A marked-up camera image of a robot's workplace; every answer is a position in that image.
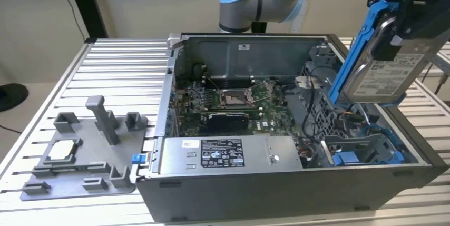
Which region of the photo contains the hard disk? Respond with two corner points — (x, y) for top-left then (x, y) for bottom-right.
(329, 0), (448, 109)

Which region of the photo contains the silver CPU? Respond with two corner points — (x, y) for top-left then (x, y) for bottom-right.
(47, 140), (78, 161)

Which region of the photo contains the grey metal disk bay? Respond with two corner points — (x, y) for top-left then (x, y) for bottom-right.
(320, 133), (404, 168)

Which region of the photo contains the blue case release latch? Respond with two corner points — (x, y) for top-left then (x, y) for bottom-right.
(130, 153), (147, 165)

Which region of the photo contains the green motherboard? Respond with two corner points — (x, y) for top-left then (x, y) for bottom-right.
(174, 75), (300, 139)

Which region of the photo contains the green RAM stick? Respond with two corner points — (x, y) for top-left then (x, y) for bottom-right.
(45, 165), (107, 172)

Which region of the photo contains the CPU socket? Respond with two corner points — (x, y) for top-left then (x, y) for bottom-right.
(220, 88), (253, 109)

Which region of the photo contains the black RAM slot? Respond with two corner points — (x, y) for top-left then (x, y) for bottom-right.
(202, 81), (257, 85)
(202, 83), (257, 88)
(202, 75), (257, 79)
(202, 78), (257, 82)

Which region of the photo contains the grey plastic parts rack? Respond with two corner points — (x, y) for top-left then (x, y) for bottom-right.
(21, 95), (151, 202)

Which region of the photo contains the long black wire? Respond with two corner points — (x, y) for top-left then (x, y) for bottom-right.
(304, 65), (340, 143)

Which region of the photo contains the thin black hanging cable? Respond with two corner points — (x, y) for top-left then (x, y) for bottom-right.
(57, 0), (87, 40)

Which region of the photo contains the aluminium slat side table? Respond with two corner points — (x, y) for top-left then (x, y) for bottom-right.
(420, 49), (450, 97)

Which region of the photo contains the black open PC case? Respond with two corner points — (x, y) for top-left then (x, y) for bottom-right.
(135, 32), (450, 223)

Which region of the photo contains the grey power supply unit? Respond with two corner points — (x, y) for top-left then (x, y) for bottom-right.
(157, 135), (304, 176)

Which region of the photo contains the black graphics card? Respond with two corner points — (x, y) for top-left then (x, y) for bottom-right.
(201, 107), (264, 136)

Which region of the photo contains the light blue data wire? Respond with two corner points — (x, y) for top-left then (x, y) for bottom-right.
(361, 122), (401, 156)

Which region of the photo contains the black metal stand post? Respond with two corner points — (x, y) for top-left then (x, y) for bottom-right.
(65, 0), (110, 40)

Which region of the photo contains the grey perforated drive cage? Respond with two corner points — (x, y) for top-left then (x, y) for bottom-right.
(285, 60), (388, 142)

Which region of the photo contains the metal locking lever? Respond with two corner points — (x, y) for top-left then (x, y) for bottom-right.
(256, 82), (277, 103)

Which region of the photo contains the black power connector wire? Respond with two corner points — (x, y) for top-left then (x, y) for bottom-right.
(337, 109), (366, 127)

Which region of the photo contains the thin black floor cable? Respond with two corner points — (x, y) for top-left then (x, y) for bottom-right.
(0, 123), (23, 134)

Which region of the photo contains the blue plastic bay clip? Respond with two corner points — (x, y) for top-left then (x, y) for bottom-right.
(333, 152), (361, 165)

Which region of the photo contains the black round monitor base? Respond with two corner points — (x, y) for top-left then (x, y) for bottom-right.
(0, 83), (30, 113)

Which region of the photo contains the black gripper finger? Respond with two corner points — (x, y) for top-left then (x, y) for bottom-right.
(373, 0), (450, 61)

